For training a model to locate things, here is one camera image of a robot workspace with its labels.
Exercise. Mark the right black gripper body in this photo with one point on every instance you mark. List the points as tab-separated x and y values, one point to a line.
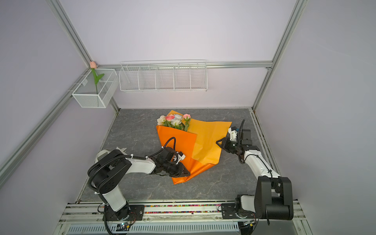
232	146

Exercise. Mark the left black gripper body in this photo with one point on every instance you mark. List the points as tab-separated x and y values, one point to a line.
173	169

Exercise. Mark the orange wrapping paper sheet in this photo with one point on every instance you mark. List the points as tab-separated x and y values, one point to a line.
198	144

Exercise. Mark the light pink rose fake flower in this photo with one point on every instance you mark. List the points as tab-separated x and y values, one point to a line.
186	121

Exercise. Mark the white rose fake flower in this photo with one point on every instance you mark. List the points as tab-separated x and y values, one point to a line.
177	121

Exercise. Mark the cream rose fake flower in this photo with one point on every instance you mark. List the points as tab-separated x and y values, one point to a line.
161	120

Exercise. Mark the dark pink rose fake flower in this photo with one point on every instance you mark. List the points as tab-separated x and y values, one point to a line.
170	117

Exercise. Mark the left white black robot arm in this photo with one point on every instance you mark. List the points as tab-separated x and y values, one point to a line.
111	166

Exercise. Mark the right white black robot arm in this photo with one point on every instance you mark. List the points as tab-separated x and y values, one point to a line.
273	198

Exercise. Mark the pink tulip fake flower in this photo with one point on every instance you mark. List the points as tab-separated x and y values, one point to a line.
97	77

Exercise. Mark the white ribbon strip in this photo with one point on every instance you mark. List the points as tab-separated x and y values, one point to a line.
105	152

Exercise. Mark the white mesh corner basket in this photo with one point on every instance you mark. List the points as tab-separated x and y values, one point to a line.
85	93

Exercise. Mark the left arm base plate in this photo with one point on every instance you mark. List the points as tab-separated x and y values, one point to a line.
128	213

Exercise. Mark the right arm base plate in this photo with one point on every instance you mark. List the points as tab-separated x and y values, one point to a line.
235	211

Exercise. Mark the white wire wall basket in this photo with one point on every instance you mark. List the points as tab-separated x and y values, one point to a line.
163	75

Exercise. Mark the aluminium front rail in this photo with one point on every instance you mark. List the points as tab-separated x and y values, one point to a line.
90	211

